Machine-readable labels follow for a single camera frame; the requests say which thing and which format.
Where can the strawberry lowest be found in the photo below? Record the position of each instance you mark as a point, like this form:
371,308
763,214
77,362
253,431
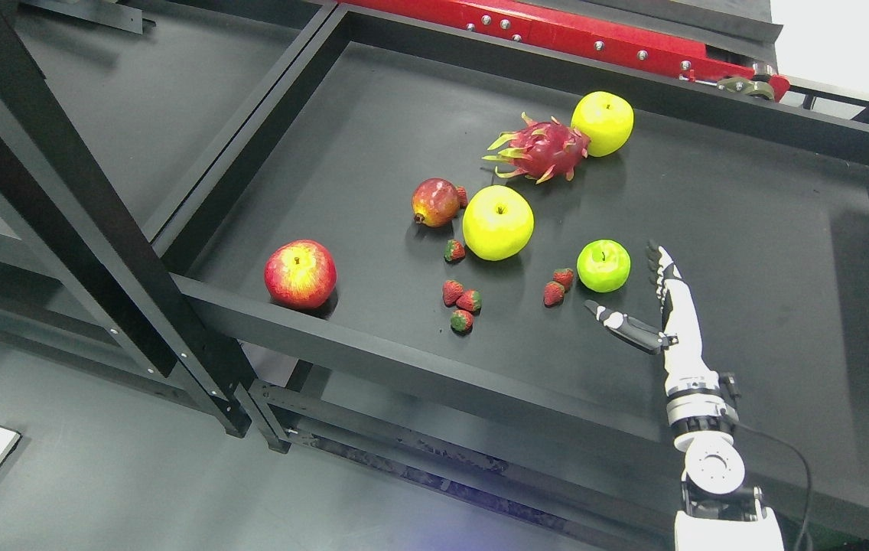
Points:
461,321

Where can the strawberry near pomegranate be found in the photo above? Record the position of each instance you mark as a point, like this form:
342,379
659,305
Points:
454,251

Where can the strawberry right middle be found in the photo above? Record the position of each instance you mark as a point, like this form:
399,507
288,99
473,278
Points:
469,300

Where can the large yellow apple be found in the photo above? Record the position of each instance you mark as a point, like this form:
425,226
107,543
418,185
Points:
498,223

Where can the red apple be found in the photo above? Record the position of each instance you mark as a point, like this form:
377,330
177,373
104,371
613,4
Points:
300,275

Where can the green apple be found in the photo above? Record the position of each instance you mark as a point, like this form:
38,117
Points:
603,266

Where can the strawberry left middle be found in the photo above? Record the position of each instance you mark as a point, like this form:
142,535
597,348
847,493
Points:
452,290

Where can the pink dragon fruit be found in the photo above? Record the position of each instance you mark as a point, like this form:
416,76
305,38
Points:
540,151

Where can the strawberry beside green apple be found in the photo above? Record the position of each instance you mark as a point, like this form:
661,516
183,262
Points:
564,277

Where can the small strawberry behind pomegranate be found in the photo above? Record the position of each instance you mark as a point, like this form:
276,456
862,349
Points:
462,196

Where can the black metal shelf rack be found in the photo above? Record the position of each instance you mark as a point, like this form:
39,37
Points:
146,178

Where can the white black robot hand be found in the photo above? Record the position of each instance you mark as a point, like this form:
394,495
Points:
679,338

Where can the red pomegranate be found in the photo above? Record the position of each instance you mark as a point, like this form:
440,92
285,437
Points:
435,202

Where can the red metal beam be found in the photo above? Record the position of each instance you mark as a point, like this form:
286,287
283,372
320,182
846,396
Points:
616,43

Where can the yellow apple back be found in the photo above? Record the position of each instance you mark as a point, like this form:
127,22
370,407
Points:
606,119

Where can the strawberry lower beside apple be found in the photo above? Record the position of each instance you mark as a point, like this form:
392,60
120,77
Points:
553,294

